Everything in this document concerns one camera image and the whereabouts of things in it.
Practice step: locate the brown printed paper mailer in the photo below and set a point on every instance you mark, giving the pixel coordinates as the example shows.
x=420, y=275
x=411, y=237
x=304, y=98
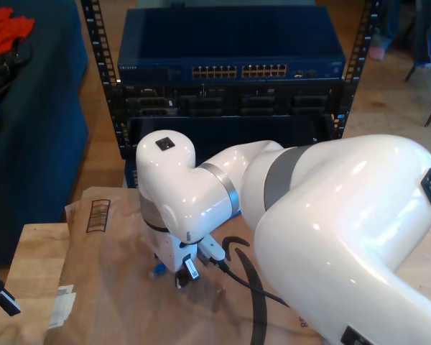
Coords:
x=111, y=287

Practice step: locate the dark blue equipment case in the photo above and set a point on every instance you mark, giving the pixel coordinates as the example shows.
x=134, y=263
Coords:
x=131, y=176

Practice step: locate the plain brown paper mailer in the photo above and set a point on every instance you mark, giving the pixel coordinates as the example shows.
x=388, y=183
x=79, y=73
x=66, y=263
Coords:
x=73, y=215

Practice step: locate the blue sofa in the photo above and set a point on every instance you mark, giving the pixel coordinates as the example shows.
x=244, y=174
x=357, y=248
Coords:
x=39, y=143

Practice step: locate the black rack server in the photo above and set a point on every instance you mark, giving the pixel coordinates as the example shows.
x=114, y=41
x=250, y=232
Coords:
x=230, y=94

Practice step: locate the orange cloth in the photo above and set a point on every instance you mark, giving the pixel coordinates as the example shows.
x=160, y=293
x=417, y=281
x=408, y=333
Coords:
x=3, y=32

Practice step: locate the person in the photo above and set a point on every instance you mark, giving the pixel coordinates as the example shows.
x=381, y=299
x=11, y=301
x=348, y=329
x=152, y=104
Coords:
x=386, y=25

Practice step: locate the black open frame rack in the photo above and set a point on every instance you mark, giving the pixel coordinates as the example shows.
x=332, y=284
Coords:
x=115, y=118

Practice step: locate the blue network switch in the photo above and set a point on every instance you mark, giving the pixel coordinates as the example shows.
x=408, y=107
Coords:
x=230, y=36

